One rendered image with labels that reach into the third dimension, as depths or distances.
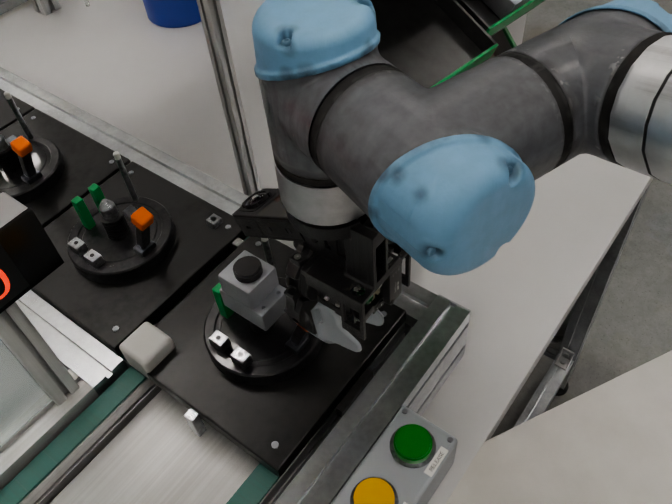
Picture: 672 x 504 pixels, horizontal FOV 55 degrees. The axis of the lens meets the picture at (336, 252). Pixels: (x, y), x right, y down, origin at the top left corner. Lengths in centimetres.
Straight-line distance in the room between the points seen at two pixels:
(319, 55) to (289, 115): 4
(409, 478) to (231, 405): 21
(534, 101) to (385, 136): 8
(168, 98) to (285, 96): 96
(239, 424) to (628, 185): 72
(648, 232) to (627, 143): 194
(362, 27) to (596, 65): 13
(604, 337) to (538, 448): 120
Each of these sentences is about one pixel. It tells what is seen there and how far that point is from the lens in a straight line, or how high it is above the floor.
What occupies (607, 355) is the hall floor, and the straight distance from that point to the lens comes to 198.
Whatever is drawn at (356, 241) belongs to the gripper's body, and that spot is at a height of 125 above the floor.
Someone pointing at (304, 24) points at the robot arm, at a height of 142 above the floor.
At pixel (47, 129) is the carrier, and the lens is 117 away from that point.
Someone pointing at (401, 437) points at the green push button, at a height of 97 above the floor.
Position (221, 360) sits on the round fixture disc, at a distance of 75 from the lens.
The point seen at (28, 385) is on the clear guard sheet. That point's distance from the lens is 79.
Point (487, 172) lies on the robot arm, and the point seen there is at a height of 140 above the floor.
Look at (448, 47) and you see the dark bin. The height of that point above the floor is 120.
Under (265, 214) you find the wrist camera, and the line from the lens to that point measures 56.
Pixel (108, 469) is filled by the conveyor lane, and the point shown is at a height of 92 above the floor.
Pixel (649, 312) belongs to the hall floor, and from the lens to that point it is 210.
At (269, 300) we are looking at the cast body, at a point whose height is 106.
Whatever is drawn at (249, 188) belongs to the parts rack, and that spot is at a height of 94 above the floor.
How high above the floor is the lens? 161
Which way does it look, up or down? 49 degrees down
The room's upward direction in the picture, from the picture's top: 6 degrees counter-clockwise
